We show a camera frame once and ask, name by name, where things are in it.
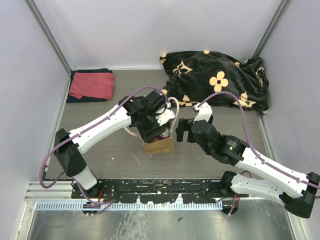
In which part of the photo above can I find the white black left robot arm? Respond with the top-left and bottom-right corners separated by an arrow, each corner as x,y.
53,90 -> 175,198

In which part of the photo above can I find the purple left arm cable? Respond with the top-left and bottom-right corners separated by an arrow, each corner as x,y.
39,86 -> 173,216

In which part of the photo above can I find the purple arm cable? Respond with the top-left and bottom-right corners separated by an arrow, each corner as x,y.
39,86 -> 173,216
196,90 -> 320,190

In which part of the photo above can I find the brown canvas bag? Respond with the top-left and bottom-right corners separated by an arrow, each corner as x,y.
123,93 -> 176,155

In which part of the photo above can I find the red folded cloth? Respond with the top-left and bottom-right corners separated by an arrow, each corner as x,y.
69,72 -> 115,100

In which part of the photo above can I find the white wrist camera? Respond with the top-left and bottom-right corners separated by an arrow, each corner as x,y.
155,103 -> 176,126
193,102 -> 213,123

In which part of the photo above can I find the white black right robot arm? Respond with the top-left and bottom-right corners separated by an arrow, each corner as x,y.
175,118 -> 320,219

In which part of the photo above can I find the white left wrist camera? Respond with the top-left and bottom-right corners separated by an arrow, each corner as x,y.
155,103 -> 176,126

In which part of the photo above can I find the black floral blanket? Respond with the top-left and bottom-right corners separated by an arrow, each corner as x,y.
159,51 -> 269,115

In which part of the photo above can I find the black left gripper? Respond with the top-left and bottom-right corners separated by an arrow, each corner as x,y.
136,111 -> 167,142

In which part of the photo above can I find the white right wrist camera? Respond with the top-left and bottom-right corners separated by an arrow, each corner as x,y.
193,102 -> 213,123

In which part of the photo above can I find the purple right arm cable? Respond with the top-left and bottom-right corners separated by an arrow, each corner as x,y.
196,90 -> 320,190

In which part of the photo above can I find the purple soda can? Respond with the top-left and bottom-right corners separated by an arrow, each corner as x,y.
159,127 -> 171,139

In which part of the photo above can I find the white slotted cable duct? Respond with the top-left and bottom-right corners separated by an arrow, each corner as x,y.
35,201 -> 223,211

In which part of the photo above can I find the dark navy folded cloth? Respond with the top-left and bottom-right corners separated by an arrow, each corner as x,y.
66,68 -> 113,103

